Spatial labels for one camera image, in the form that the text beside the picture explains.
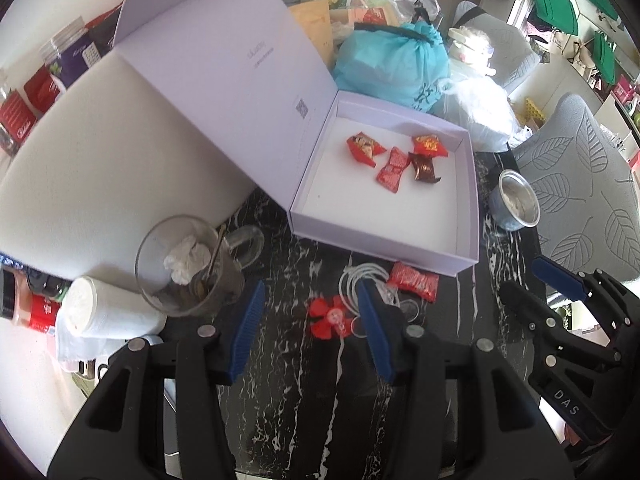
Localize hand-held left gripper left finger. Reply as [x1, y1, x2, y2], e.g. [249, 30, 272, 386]
[47, 279, 267, 480]

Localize grey leaf pattern chair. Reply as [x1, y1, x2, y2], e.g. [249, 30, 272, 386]
[512, 93, 640, 302]

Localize lavender gift box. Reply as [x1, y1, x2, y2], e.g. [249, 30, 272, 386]
[112, 0, 480, 277]

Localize glass mug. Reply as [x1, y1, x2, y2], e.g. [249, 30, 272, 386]
[135, 214, 265, 319]

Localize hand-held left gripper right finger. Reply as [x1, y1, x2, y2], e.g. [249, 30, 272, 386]
[354, 277, 577, 480]

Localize grey chair with black strap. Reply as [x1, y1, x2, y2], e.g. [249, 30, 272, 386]
[452, 0, 542, 97]

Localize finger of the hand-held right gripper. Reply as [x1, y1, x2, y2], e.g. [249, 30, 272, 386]
[531, 254, 640, 362]
[499, 280, 617, 377]

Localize teal drawstring bag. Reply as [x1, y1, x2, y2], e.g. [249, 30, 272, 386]
[332, 22, 451, 114]

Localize red candy packet with figures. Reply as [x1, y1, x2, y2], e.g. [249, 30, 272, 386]
[346, 132, 388, 168]

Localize bottle with red label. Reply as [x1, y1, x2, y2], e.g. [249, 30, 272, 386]
[0, 267, 64, 334]

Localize large white rounded cover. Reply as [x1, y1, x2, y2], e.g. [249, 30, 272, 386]
[0, 52, 262, 282]

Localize red and gold candy packet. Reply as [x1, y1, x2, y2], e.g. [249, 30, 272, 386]
[411, 133, 449, 158]

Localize white plastic bag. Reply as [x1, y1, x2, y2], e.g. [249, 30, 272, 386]
[439, 77, 519, 154]

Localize red snack packets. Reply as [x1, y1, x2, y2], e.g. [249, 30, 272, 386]
[0, 67, 64, 157]

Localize metal spoon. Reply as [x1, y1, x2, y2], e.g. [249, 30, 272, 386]
[202, 227, 227, 292]

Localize tan paper envelope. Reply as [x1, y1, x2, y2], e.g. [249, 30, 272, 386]
[288, 0, 335, 69]

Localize white plastic bottle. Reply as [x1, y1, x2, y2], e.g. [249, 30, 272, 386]
[447, 24, 497, 77]

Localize plastic jar with purple label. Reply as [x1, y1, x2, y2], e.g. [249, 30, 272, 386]
[39, 17, 104, 92]

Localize white cable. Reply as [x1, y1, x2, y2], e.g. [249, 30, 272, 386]
[338, 263, 391, 318]

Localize clear plastic holder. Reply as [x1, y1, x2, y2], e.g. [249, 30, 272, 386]
[350, 285, 422, 337]

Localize red mini fan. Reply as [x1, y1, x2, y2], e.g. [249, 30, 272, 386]
[306, 296, 353, 341]

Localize red box with white print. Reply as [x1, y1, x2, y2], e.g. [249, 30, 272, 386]
[354, 7, 402, 27]

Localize brown candy packet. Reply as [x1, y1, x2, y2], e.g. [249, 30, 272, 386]
[407, 152, 444, 185]

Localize crumpled white tissue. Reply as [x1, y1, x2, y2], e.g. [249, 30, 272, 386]
[163, 236, 214, 284]

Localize yellow toy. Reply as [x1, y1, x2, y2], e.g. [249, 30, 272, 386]
[517, 97, 544, 129]

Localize white toilet paper roll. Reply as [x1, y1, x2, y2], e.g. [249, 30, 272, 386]
[54, 275, 169, 377]

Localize small metal cup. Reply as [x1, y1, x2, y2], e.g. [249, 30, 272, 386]
[487, 168, 542, 232]

